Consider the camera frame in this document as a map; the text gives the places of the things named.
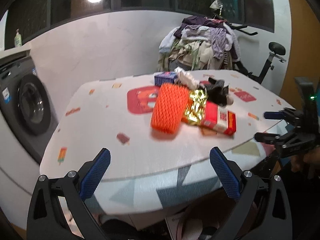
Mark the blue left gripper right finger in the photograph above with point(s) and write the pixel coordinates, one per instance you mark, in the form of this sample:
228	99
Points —
223	169

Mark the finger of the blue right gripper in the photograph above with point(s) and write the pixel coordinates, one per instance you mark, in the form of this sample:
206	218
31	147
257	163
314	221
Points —
267	138
278	115

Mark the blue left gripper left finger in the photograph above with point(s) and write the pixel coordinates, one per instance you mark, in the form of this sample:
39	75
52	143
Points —
92	172

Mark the red and white carton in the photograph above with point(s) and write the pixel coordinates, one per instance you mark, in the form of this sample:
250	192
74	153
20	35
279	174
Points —
219	119

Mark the black patterned snack bag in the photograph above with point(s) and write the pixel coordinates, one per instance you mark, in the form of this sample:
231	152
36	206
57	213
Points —
218	92

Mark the gold foil wrapper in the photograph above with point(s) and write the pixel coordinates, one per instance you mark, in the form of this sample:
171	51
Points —
194	110

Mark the orange foam fruit net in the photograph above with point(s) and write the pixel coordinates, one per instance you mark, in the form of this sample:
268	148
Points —
169	108

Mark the white paper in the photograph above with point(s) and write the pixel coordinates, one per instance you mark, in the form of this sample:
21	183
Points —
186	79

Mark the person's right hand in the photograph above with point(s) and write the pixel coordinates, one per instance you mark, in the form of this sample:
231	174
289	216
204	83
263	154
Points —
297	161

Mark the patterned foam table mat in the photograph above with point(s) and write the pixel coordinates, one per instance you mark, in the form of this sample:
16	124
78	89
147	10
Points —
151	170

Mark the black exercise bike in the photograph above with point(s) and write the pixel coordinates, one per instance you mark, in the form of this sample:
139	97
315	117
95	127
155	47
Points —
258	51

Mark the dark grey washing machine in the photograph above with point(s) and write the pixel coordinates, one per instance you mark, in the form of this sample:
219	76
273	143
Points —
25	104

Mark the pile of clothes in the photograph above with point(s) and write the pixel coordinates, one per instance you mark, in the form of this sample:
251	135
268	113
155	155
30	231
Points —
200	43

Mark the blue small box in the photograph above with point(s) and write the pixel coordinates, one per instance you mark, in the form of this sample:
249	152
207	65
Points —
165	77

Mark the white counter top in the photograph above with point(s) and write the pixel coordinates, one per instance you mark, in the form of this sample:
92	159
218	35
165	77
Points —
8	52

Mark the green soap pump bottle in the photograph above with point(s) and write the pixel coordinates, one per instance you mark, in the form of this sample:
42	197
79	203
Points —
18	39

